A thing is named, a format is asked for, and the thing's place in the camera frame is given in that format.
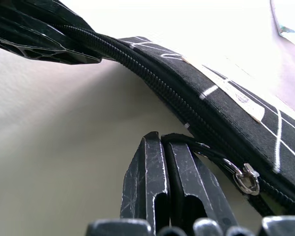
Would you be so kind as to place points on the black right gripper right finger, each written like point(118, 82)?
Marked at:
point(186, 172)

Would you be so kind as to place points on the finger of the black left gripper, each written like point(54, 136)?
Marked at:
point(68, 12)
point(34, 41)

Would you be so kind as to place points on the white sheet with teal print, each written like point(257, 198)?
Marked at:
point(281, 27)

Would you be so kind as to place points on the black white grid pouch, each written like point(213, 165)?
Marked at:
point(211, 103)

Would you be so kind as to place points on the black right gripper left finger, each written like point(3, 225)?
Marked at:
point(145, 177)

